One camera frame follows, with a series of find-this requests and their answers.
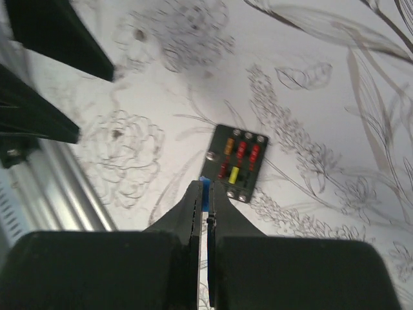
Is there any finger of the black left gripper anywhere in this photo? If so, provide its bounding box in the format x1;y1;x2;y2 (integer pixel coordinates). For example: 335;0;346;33
6;0;114;81

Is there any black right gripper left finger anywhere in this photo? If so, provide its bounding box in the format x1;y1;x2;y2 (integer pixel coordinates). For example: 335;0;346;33
1;181;203;309

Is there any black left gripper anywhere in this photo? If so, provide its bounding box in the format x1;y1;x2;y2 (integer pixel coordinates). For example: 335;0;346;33
1;65;80;168

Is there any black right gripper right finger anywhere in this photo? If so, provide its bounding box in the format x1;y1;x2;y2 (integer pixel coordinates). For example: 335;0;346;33
208;181;401;309

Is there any blue blade fuse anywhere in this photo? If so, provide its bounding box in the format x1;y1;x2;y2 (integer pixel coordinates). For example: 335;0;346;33
199;176;211;212

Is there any red blade fuse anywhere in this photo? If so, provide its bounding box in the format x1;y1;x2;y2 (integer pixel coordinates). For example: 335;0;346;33
249;144;261;163
218;161;229;179
236;141;248;160

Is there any yellow blade fuse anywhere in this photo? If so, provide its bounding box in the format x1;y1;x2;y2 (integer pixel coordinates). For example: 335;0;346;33
228;167;240;185

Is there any black fuse box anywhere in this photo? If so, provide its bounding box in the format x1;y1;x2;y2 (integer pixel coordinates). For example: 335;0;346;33
200;124;269;203

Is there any orange blade fuse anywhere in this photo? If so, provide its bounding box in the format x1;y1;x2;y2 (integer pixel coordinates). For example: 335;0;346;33
224;138;235;156

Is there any aluminium frame rail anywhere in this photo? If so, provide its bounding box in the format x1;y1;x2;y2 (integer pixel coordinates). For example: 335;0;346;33
6;139;117;231

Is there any slotted cable duct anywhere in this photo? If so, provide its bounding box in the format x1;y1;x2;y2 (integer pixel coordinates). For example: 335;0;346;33
1;169;28;246

